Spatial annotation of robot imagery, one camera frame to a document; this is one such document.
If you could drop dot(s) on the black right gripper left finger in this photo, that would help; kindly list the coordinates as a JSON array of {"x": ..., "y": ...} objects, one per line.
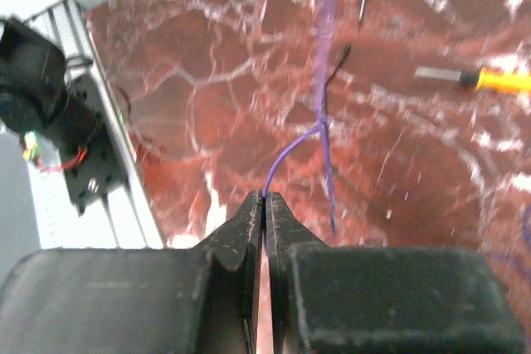
[{"x": 198, "y": 300}]

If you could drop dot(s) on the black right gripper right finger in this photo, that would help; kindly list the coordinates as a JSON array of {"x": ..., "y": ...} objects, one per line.
[{"x": 358, "y": 299}]

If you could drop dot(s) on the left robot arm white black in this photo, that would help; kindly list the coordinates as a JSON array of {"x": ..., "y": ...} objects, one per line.
[{"x": 33, "y": 69}]

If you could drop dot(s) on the aluminium front rail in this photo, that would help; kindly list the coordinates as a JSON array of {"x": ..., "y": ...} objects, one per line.
[{"x": 101, "y": 204}]

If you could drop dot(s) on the grey slotted cable duct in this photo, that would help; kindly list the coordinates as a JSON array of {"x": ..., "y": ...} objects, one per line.
[{"x": 48, "y": 204}]

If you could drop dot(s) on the orange handled screwdriver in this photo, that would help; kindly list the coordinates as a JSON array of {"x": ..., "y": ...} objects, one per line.
[{"x": 483, "y": 79}]

